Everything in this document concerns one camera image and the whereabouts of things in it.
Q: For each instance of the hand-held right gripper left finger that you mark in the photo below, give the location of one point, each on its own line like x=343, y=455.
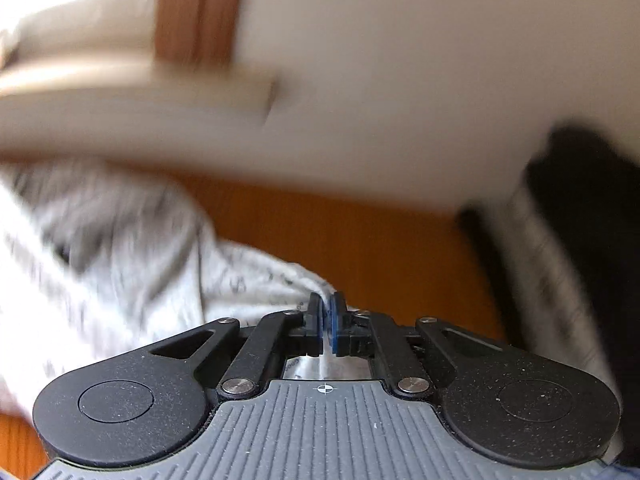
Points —
x=315, y=332

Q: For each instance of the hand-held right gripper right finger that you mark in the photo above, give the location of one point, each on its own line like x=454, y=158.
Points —
x=334, y=330

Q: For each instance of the white patterned garment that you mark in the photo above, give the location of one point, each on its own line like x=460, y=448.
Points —
x=555, y=280
x=125, y=270

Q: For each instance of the folded white patterned garment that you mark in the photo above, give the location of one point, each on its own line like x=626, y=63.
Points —
x=555, y=280

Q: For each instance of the beige window sill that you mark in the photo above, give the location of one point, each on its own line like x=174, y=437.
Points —
x=125, y=85

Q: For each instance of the orange-brown curtain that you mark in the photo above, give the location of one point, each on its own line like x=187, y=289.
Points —
x=200, y=10

